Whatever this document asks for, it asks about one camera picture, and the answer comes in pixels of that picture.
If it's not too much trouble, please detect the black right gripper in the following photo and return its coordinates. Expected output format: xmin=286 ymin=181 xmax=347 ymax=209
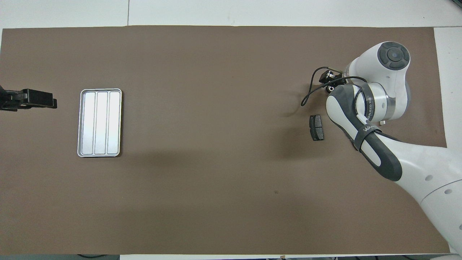
xmin=321 ymin=70 xmax=344 ymax=87

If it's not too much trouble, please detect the silver metal tray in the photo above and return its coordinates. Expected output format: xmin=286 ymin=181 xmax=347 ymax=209
xmin=77 ymin=88 xmax=122 ymax=158

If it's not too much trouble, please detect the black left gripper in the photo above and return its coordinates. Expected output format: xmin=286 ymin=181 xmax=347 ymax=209
xmin=0 ymin=85 xmax=58 ymax=112

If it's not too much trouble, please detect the dark rectangular brake pad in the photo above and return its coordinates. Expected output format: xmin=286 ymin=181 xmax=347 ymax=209
xmin=309 ymin=115 xmax=324 ymax=142

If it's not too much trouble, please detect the brown table mat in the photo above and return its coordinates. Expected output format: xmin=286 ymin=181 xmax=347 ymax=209
xmin=0 ymin=25 xmax=459 ymax=255

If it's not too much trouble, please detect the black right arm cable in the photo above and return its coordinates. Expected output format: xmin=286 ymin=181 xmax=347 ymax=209
xmin=301 ymin=66 xmax=369 ymax=120

